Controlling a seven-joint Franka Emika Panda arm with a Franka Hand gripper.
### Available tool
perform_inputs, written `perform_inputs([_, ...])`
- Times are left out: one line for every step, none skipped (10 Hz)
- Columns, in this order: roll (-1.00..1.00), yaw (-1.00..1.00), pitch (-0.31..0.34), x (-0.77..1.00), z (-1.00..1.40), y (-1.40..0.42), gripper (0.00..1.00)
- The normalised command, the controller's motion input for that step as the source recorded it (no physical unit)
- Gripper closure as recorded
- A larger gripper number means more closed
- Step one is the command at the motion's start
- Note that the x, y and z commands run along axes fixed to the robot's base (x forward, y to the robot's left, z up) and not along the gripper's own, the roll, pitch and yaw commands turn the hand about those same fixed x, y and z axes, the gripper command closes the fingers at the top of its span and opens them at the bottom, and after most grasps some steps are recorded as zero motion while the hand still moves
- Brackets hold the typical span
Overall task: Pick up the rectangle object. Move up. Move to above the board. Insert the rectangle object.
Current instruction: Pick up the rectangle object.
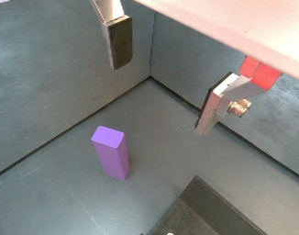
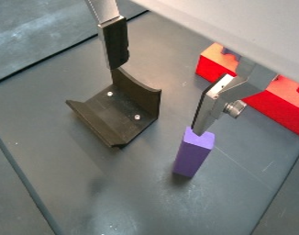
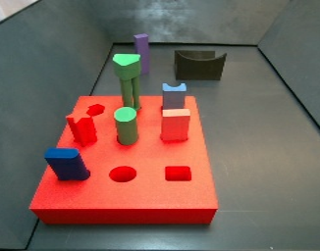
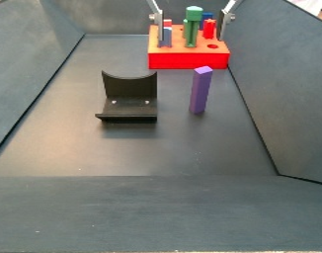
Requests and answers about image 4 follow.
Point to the dark blue rounded peg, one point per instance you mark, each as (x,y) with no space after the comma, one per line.
(206,15)

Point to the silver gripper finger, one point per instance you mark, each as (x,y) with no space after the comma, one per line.
(157,17)
(226,17)

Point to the green cylinder peg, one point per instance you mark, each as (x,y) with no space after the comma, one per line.
(185,28)

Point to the black curved plastic stand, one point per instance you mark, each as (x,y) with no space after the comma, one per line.
(131,99)

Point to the light blue notched peg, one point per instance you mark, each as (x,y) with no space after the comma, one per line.
(166,41)

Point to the purple rectangular block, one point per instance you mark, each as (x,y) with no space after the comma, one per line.
(199,89)

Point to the pink rectangular peg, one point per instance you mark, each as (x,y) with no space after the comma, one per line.
(167,23)

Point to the green triangular tall peg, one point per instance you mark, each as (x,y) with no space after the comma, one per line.
(193,16)

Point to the red star peg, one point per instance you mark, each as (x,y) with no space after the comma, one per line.
(209,28)

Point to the red foam peg board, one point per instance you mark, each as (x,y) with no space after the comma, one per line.
(210,53)

